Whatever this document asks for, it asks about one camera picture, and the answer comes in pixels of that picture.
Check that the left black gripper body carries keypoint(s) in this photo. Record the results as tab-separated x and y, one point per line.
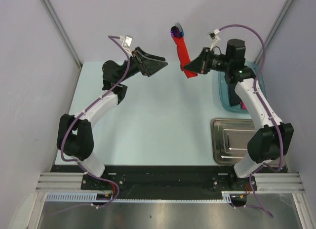
137	65

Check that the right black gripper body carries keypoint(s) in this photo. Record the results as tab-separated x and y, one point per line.
208	60

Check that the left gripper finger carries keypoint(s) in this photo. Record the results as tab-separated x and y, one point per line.
143	56
152	67

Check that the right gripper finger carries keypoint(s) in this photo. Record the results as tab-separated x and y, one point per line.
200	58
195	66

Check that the purple metal spoon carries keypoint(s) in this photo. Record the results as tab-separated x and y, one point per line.
175	32

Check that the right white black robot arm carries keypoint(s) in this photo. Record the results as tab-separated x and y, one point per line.
272	138

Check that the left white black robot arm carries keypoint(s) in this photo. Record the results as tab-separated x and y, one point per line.
75	135

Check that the black rolled napkin bundle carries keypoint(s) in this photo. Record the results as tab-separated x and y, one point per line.
234	99

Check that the pink rolled napkin bundle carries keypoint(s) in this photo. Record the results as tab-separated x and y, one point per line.
243	106

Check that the stainless steel tray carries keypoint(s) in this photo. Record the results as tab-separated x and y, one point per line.
229	139

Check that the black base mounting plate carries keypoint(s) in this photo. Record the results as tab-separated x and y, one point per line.
183	183

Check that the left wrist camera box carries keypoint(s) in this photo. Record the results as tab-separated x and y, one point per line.
127	41

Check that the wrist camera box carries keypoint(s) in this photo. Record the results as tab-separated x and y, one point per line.
214	36
127	41

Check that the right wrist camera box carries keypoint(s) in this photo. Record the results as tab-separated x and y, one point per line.
214	36

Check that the aluminium rail profile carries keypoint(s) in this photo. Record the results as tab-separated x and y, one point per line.
265	182

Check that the white slotted cable duct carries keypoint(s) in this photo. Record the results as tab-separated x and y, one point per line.
100	198

